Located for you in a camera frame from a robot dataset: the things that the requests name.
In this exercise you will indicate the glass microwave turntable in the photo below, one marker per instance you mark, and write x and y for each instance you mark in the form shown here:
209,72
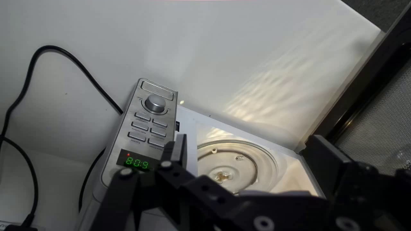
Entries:
237,166

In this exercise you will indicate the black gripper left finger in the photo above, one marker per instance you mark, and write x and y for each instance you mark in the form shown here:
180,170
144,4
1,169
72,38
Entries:
173,160

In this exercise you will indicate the black microwave door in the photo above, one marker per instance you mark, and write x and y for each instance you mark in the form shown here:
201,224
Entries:
371,119

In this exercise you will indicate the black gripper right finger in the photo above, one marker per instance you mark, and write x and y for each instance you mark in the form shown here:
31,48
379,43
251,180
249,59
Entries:
331,169

